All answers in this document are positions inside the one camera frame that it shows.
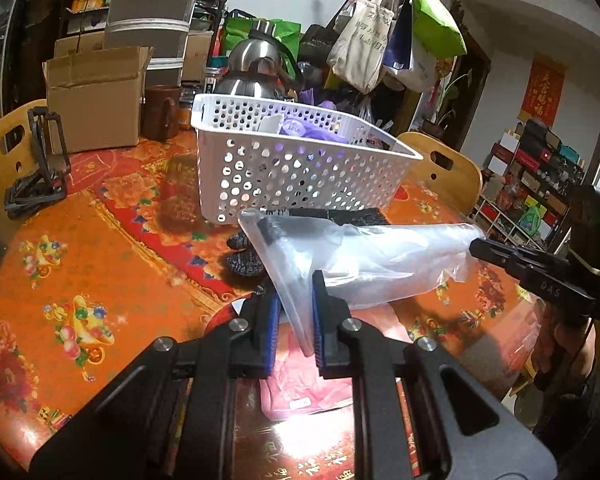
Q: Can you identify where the clear plastic bag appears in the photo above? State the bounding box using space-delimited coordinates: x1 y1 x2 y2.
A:
238 209 484 356

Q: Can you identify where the purple tissue pack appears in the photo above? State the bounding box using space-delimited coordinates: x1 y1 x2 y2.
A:
275 115 348 144

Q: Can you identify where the person's right hand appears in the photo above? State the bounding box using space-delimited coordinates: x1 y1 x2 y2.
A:
531 304 596 389

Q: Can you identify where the pink packet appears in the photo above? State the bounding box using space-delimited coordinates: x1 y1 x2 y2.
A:
258 303 406 422

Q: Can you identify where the shelf with boxes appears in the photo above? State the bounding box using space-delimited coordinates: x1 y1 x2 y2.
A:
468 118 584 252

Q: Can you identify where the black orange knit glove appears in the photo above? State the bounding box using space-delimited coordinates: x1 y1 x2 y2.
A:
224 208 390 278

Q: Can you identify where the wooden chair right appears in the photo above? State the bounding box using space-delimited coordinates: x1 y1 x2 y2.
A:
398 131 482 216

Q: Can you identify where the wooden chair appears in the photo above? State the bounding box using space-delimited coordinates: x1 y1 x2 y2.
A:
398 131 482 216
0 99 46 245

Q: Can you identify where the red orange floral tablecloth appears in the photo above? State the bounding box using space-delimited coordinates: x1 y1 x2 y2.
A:
0 129 546 480

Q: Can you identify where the potted plant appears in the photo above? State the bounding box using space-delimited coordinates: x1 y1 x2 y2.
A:
419 68 472 140

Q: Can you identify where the white perforated plastic basket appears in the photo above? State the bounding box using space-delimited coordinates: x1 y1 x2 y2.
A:
190 93 422 224

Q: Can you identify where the navy white hanging bag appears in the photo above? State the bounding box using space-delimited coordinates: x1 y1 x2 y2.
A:
382 0 437 93

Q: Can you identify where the lime green hanging bag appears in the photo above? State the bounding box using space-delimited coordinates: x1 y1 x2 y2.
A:
412 0 467 60

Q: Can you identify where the black phone stand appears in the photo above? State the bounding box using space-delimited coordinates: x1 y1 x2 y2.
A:
4 105 71 220

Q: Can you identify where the beige canvas tote bag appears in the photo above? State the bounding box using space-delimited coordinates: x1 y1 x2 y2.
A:
327 0 399 94

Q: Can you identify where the stainless steel kettle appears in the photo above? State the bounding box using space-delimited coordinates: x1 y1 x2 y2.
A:
214 20 306 100

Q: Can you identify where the open cardboard box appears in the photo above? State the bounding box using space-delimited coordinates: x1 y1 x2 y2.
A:
43 46 152 154

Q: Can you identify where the wooden chair left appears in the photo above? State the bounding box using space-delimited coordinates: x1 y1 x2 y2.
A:
0 99 46 245

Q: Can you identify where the green shopping bag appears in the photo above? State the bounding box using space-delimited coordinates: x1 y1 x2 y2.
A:
221 8 304 66

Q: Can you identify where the grey stacked drawer unit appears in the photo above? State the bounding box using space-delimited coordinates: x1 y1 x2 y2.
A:
104 0 196 86

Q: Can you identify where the red wall scroll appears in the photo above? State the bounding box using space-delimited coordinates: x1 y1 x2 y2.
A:
518 53 567 127

